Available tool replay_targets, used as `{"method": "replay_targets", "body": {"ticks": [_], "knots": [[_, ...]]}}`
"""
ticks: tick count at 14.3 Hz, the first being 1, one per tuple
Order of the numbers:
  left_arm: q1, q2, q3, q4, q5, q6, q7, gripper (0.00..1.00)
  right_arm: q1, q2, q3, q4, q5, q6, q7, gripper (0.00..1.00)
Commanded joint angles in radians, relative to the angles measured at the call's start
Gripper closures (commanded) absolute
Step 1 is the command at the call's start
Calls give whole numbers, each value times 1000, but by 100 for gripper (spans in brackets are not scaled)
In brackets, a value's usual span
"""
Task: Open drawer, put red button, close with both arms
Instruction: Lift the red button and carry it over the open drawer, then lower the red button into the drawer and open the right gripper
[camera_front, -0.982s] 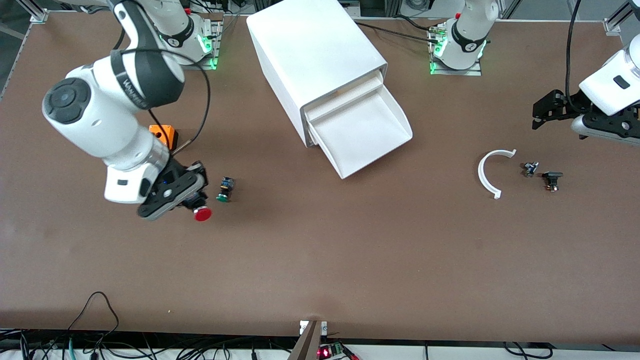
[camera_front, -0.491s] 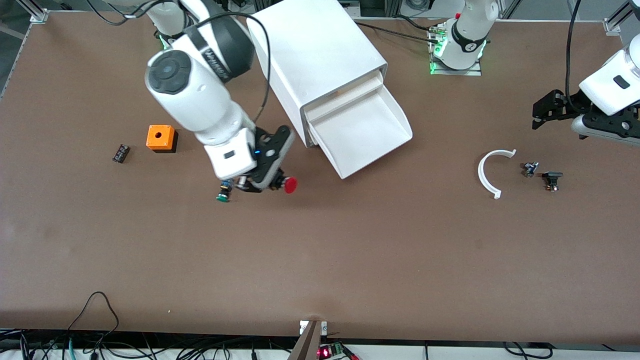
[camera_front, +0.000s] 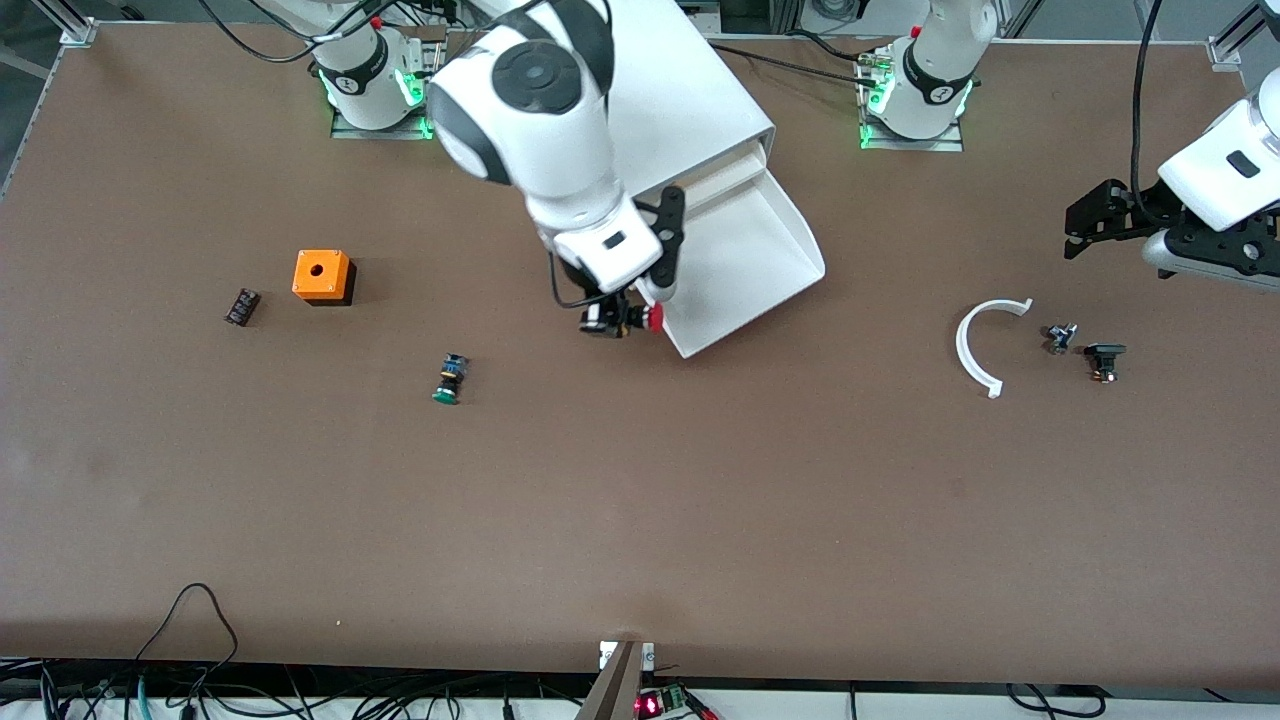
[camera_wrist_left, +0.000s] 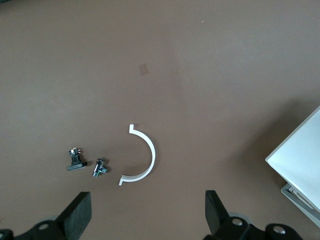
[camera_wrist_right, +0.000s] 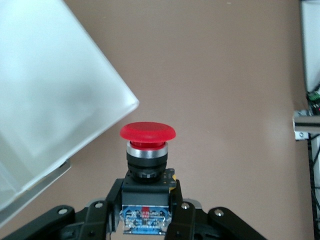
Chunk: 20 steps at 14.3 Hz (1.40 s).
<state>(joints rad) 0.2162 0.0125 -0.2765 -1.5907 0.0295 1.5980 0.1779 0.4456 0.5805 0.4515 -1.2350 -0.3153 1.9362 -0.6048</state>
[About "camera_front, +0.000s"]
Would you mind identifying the red push button switch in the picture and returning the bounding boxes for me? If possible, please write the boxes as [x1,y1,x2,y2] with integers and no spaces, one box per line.
[580,303,665,339]

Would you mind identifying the white deep drawer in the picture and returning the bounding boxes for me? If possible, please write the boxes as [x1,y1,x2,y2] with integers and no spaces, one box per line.
[625,165,827,359]

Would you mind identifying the white shallow drawer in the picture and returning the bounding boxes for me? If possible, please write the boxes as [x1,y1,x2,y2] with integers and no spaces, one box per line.
[640,140,773,216]

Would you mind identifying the circuit board with red light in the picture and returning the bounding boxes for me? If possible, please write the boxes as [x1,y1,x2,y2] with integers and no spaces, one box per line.
[635,684,719,720]

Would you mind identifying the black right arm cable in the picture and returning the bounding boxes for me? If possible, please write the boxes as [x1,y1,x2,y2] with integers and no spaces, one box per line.
[200,0,601,311]

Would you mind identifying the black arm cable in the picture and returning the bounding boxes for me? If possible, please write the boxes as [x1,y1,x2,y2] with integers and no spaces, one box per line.
[1131,0,1167,201]
[200,0,601,311]

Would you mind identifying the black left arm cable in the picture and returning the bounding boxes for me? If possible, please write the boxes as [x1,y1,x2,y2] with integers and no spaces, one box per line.
[1131,0,1167,201]

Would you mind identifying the small black switch component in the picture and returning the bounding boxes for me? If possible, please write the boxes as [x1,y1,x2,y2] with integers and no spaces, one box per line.
[1084,342,1128,384]

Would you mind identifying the green push button switch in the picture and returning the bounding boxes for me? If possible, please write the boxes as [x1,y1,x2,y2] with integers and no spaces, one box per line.
[432,353,470,406]

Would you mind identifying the white curved plastic bracket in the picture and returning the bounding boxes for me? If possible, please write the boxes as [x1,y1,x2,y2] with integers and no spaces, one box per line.
[955,297,1035,400]

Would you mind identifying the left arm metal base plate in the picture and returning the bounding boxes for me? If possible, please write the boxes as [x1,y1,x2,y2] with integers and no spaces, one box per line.
[857,45,966,153]

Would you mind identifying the orange button enclosure box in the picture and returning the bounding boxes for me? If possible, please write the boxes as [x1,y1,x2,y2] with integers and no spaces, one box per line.
[292,250,357,307]

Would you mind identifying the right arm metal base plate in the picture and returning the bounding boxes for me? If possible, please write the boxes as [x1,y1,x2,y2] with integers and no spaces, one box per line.
[330,40,443,141]

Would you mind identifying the black cable across table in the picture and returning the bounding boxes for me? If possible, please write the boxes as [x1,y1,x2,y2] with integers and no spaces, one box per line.
[708,40,886,89]

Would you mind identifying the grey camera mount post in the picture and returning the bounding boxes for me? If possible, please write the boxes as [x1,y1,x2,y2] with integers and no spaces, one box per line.
[575,640,656,720]

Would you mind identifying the tangled black cable bundle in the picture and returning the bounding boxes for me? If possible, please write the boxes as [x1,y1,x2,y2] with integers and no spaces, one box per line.
[0,655,601,720]

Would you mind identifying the black coiled cable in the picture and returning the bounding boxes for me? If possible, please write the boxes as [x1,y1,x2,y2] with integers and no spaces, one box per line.
[1005,683,1106,719]

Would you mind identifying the thin black looped cable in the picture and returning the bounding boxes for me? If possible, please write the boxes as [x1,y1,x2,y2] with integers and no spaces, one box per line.
[135,583,239,666]

